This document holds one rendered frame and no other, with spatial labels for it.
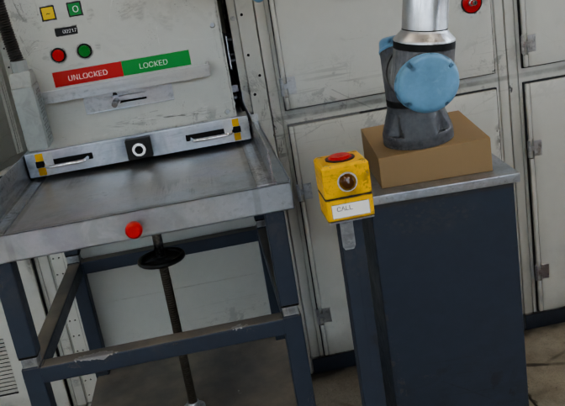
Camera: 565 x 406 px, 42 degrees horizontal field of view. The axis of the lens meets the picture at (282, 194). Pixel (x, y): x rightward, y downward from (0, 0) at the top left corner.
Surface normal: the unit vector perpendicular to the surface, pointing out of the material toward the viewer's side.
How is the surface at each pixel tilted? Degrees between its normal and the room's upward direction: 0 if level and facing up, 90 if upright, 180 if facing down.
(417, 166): 90
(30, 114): 94
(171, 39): 94
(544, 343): 0
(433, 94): 102
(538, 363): 0
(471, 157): 90
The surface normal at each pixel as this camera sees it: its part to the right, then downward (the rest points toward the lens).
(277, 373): -0.15, -0.95
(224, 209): 0.12, 0.26
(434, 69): 0.02, 0.47
